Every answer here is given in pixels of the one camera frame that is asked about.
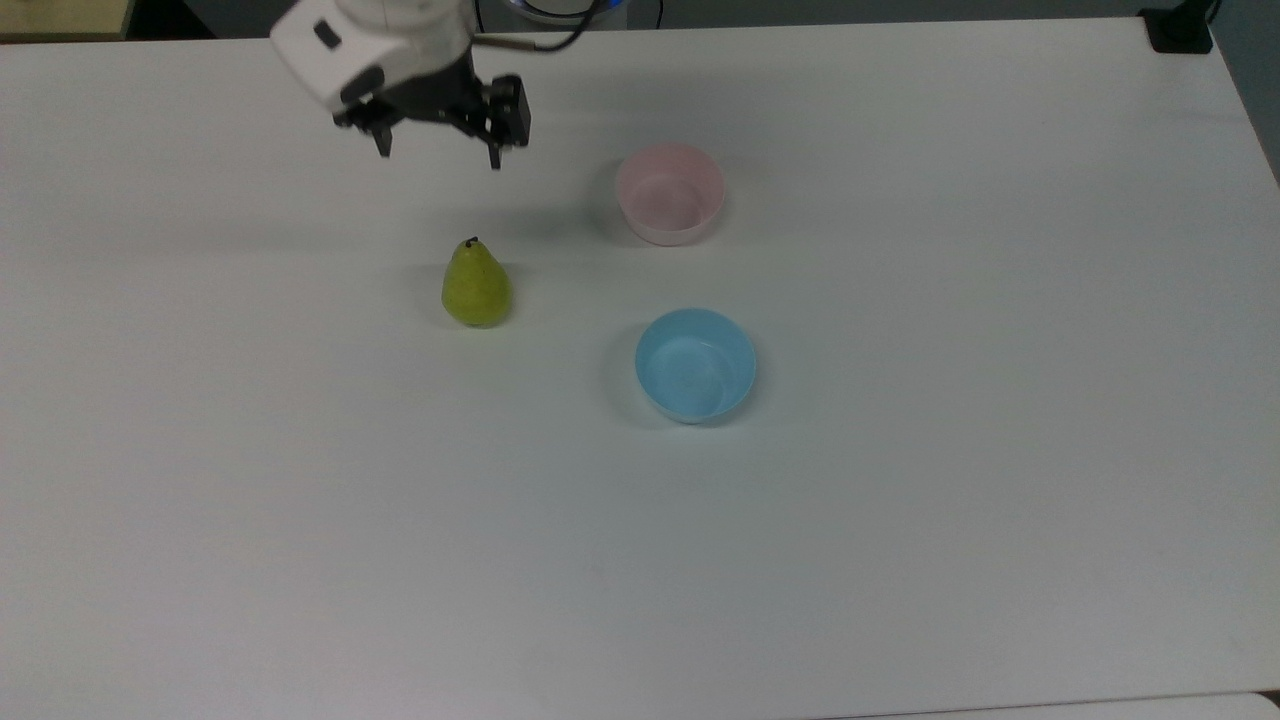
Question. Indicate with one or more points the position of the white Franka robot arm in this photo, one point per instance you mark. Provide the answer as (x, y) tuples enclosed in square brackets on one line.
[(380, 35)]

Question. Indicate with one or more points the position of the green pear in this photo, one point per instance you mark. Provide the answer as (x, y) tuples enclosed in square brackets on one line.
[(476, 290)]

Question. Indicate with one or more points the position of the black table clamp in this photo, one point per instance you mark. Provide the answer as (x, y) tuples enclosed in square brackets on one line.
[(1180, 28)]

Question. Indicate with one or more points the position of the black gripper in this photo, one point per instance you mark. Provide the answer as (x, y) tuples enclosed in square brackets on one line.
[(440, 95)]

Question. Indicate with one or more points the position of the wooden cabinet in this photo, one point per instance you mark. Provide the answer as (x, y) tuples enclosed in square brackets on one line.
[(60, 18)]

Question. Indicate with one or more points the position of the blue plastic bowl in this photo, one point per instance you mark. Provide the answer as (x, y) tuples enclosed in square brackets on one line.
[(695, 366)]

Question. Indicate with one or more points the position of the pink plastic bowl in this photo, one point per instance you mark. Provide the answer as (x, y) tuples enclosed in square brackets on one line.
[(669, 195)]

